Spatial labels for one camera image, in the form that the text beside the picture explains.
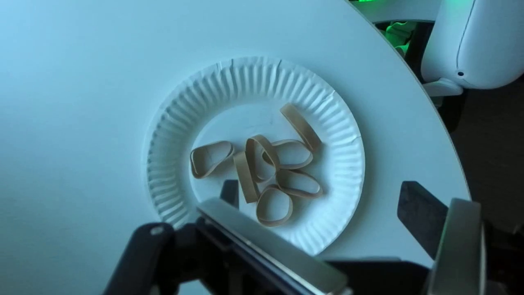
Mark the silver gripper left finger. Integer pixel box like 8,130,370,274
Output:
196,199,350,295

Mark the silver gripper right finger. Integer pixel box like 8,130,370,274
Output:
425,199,486,295

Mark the tan rubber band bottom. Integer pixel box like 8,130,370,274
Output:
255,186,294,227

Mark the white paper plate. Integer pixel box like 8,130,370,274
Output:
145,58,365,256

